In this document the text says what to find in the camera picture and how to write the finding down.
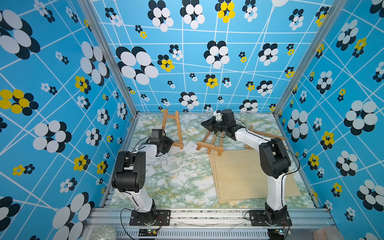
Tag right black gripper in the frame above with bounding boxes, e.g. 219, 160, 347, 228
200, 117, 228, 135

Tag wooden easel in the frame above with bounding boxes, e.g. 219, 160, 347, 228
240, 125, 287, 151
162, 109, 184, 150
196, 132, 225, 157

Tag plywood board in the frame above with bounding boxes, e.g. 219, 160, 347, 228
209, 149, 302, 204

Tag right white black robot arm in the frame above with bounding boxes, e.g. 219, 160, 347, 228
201, 109, 292, 227

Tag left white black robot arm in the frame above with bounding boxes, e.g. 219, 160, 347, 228
111, 129, 174, 226

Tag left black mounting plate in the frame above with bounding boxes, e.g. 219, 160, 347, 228
129, 210, 171, 226

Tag black mounting plate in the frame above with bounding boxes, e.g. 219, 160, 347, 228
249, 209, 292, 228
129, 210, 171, 226

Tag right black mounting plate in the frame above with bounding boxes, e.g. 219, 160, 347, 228
249, 209, 292, 228

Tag pink round object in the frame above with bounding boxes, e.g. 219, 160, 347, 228
313, 226, 340, 240

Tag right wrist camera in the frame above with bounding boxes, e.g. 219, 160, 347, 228
214, 110, 223, 122

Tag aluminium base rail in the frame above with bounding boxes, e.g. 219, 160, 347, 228
81, 208, 336, 240

